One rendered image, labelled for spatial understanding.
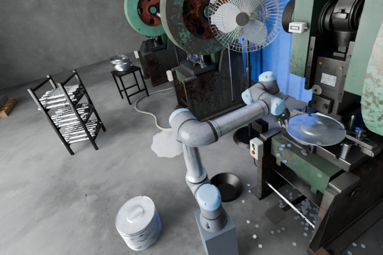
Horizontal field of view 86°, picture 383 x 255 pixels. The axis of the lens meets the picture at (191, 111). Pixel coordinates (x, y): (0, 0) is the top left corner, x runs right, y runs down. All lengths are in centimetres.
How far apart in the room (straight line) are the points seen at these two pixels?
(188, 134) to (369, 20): 78
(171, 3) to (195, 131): 143
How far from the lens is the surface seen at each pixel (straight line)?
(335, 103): 125
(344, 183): 128
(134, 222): 170
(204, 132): 81
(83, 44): 724
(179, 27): 206
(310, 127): 132
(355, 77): 110
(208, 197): 110
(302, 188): 163
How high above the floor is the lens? 157
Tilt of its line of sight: 32 degrees down
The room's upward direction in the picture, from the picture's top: 12 degrees counter-clockwise
